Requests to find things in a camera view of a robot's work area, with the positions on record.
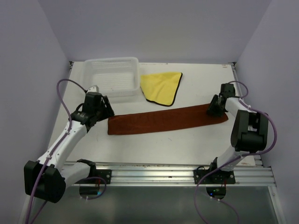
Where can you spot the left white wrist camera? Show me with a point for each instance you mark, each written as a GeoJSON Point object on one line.
{"type": "Point", "coordinates": [94, 88]}

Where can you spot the yellow towel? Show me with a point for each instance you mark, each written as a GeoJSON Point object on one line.
{"type": "Point", "coordinates": [161, 88]}

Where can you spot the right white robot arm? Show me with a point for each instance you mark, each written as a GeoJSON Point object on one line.
{"type": "Point", "coordinates": [249, 133]}

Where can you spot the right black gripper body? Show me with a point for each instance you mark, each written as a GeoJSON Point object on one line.
{"type": "Point", "coordinates": [214, 108]}

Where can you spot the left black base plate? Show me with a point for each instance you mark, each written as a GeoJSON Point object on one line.
{"type": "Point", "coordinates": [105, 174]}

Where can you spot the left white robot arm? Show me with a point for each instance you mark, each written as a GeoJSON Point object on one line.
{"type": "Point", "coordinates": [46, 178]}

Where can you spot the white plastic basket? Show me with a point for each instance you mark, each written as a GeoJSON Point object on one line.
{"type": "Point", "coordinates": [115, 77]}

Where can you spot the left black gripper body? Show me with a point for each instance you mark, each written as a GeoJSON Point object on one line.
{"type": "Point", "coordinates": [97, 113]}

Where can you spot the aluminium mounting rail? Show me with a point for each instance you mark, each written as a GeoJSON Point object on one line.
{"type": "Point", "coordinates": [169, 175]}

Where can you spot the brown towel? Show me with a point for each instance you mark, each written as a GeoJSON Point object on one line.
{"type": "Point", "coordinates": [163, 121]}

